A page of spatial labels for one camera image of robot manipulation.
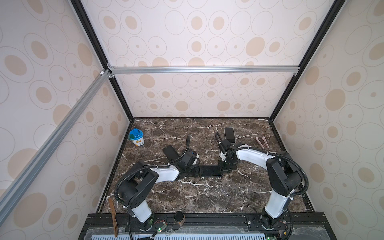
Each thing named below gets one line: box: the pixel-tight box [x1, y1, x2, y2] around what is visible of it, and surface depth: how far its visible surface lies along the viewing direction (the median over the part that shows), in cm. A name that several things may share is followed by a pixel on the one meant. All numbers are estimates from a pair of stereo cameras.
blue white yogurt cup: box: [128, 128, 145, 147], surface depth 99 cm
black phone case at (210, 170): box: [199, 165, 224, 177], surface depth 91 cm
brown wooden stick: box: [109, 197, 118, 238], surface depth 76 cm
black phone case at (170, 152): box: [162, 145, 180, 161], surface depth 102 cm
